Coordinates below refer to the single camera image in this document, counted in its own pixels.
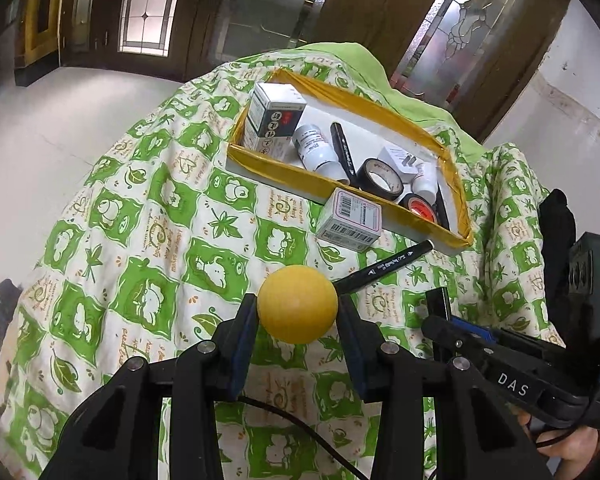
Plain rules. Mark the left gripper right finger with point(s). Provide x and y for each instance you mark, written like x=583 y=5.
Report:
x=360 y=341

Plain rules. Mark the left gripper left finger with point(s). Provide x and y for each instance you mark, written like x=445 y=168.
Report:
x=234 y=340

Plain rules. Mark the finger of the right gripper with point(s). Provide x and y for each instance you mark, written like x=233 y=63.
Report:
x=448 y=340
x=478 y=331

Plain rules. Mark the black marker blue cap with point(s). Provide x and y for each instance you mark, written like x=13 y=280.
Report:
x=439 y=207

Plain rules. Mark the white plastic bottle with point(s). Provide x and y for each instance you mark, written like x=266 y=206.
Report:
x=425 y=183

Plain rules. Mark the dark grey tape roll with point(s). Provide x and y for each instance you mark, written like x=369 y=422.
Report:
x=378 y=178

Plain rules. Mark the white power adapter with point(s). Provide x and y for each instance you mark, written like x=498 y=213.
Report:
x=404 y=163

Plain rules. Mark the grey bottle with label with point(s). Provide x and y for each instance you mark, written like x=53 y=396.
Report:
x=317 y=154

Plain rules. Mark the black marker tan cap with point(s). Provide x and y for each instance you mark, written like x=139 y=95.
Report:
x=341 y=147

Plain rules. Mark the black gold lipstick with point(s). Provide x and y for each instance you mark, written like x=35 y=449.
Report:
x=438 y=303

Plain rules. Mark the person right hand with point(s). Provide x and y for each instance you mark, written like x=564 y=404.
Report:
x=575 y=450

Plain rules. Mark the black marker pink cap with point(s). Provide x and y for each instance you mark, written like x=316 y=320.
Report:
x=378 y=270

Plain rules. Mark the green patterned cloth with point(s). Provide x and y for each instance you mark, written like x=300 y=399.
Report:
x=161 y=241

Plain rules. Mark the pink bordered small box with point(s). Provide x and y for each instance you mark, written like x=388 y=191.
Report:
x=349 y=221

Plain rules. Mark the black tape roll red core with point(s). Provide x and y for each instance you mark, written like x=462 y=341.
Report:
x=419 y=206

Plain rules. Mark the white tray yellow tape rim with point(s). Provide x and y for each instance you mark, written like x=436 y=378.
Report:
x=368 y=127

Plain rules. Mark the white blue carton box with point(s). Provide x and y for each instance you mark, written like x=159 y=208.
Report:
x=273 y=115

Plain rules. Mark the wooden stained glass door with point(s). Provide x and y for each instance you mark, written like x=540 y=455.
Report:
x=471 y=57

